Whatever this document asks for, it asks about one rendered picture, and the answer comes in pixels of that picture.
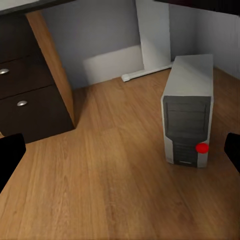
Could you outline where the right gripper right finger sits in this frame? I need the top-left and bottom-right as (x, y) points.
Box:
(224, 133), (240, 173)

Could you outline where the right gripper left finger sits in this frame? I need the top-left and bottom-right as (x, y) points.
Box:
(0, 133), (26, 193)

